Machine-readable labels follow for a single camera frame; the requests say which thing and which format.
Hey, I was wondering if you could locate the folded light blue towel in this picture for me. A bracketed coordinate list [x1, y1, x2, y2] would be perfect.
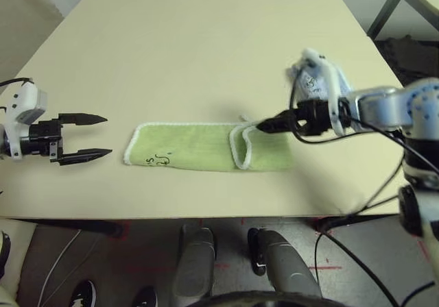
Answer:
[286, 58, 356, 102]

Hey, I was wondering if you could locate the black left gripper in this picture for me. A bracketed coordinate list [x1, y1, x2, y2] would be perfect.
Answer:
[20, 113, 114, 167]

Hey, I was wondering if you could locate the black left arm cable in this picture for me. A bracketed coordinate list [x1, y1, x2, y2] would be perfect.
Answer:
[0, 77, 34, 89]

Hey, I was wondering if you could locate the green towel with white trim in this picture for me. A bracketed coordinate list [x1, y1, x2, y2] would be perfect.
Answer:
[122, 114, 296, 173]

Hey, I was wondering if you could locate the thin white floor cable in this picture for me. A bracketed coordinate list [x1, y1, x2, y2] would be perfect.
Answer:
[37, 230, 83, 307]

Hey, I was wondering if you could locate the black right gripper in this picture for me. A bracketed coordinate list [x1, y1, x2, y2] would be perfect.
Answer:
[256, 99, 336, 137]

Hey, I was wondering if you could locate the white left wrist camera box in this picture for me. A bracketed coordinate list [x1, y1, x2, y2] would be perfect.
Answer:
[0, 82, 49, 160]

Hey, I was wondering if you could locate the black table leg bar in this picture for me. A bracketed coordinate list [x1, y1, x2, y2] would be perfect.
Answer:
[313, 212, 402, 234]
[20, 217, 124, 238]

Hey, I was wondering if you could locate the grey left robot leg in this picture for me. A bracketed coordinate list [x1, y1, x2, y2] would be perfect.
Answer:
[172, 224, 217, 297]

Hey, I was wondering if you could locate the beige fabric cover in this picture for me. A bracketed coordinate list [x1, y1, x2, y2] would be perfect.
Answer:
[0, 0, 66, 78]

